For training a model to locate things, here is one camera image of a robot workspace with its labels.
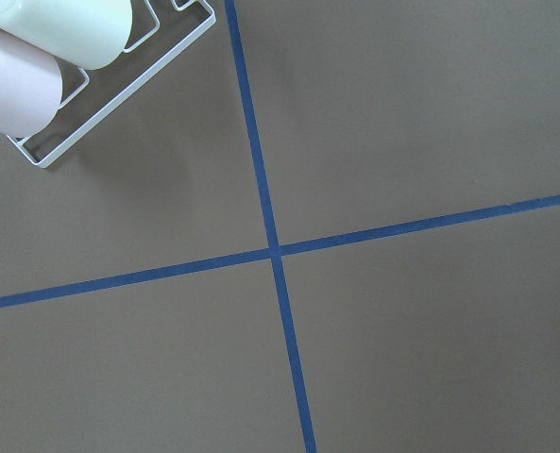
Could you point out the pale green plastic cup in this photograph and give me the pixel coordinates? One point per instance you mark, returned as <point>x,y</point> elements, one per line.
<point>89,34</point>

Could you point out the pale pink plastic cup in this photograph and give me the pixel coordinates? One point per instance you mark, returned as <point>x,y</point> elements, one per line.
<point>30,87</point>

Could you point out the white wire cup rack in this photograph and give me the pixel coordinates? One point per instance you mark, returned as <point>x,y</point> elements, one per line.
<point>160,31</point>

